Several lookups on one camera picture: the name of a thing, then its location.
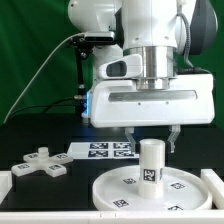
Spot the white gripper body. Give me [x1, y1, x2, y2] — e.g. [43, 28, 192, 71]
[90, 74, 215, 128]

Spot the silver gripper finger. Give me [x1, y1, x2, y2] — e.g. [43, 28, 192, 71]
[168, 125, 181, 153]
[125, 127, 136, 152]

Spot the white round table top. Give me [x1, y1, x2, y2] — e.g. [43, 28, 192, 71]
[92, 165, 212, 211]

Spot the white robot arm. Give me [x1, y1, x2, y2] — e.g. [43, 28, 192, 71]
[68, 0, 218, 143]

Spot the white marker tag plate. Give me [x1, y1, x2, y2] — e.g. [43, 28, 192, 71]
[67, 142, 139, 159]

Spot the white right border block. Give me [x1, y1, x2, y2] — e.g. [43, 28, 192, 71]
[201, 169, 224, 210]

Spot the white border block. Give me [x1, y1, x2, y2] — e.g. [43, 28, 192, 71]
[201, 169, 224, 210]
[0, 171, 12, 204]

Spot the white cross-shaped table base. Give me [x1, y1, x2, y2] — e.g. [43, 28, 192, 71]
[11, 147, 73, 177]

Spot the white left border block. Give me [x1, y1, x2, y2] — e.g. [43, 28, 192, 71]
[0, 171, 12, 204]

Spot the black camera stand pole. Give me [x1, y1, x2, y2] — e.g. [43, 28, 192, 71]
[75, 48, 87, 113]

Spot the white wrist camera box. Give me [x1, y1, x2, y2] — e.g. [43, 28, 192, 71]
[97, 54, 143, 80]

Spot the black cable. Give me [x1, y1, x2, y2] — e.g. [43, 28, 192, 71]
[6, 97, 84, 122]

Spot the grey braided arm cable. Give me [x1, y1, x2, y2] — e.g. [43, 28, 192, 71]
[178, 9, 214, 76]

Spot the white front border rail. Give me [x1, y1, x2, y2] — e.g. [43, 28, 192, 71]
[0, 210, 224, 224]

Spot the black camera on stand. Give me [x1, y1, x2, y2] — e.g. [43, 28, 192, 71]
[68, 31, 116, 47]

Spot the grey camera cable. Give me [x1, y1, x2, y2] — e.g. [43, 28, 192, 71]
[3, 33, 86, 125]

